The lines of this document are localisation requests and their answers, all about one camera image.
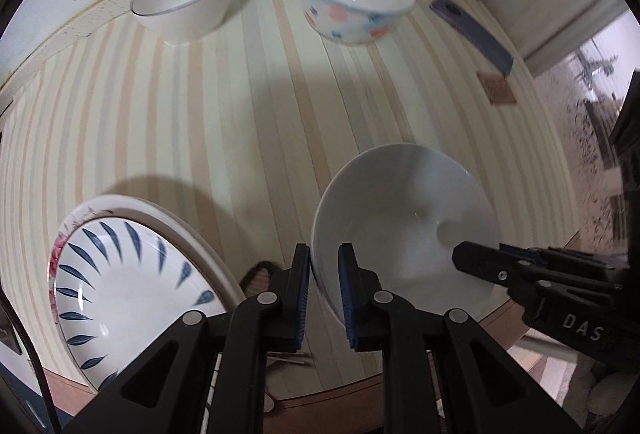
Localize blue leaf pattern plate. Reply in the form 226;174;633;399
49;216;243;391

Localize brown mat label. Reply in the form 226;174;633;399
476;72;518;105

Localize black cable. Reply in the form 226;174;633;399
0;282;64;434

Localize striped table mat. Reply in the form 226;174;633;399
1;0;578;381

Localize plain white bowl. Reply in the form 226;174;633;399
311;143;504;320

